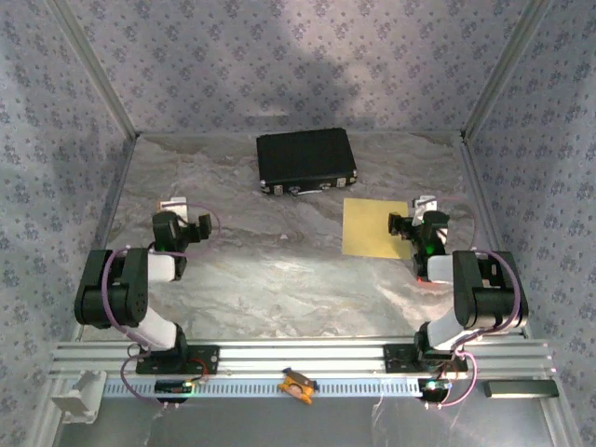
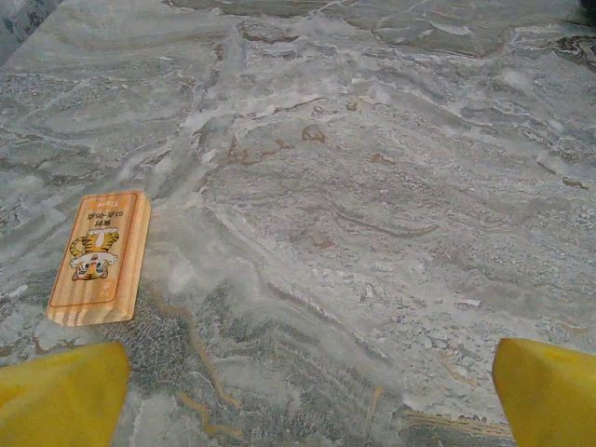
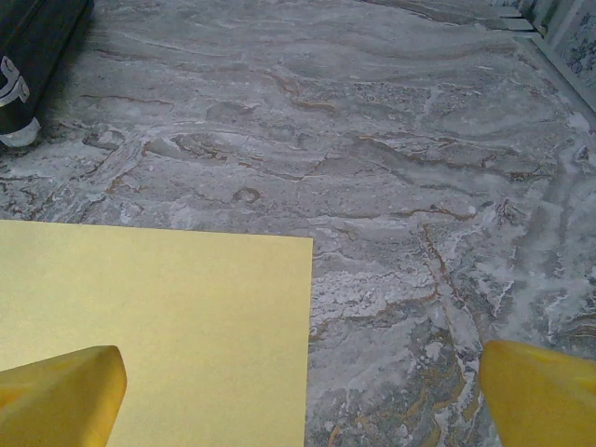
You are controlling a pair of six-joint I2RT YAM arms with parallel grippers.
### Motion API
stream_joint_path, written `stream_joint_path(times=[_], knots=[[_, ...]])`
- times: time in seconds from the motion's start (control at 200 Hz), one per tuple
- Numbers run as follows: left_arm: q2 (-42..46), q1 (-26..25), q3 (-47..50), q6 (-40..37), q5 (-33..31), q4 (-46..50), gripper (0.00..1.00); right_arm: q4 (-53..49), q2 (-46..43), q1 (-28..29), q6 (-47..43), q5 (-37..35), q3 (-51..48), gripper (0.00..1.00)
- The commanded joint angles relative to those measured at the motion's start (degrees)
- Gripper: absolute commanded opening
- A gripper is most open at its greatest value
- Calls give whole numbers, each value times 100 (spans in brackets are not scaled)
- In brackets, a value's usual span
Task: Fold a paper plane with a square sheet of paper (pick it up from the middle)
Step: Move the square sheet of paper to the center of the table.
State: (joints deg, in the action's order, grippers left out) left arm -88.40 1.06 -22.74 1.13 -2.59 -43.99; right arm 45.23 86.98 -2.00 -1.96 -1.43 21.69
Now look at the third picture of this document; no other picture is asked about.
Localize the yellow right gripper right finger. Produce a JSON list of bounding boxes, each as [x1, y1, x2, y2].
[[479, 339, 596, 447]]

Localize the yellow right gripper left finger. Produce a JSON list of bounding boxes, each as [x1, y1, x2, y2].
[[0, 345, 128, 447]]

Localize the yellow square paper sheet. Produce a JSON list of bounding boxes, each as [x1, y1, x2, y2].
[[0, 220, 314, 447]]

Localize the black hard case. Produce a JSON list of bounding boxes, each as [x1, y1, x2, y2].
[[0, 0, 96, 148]]

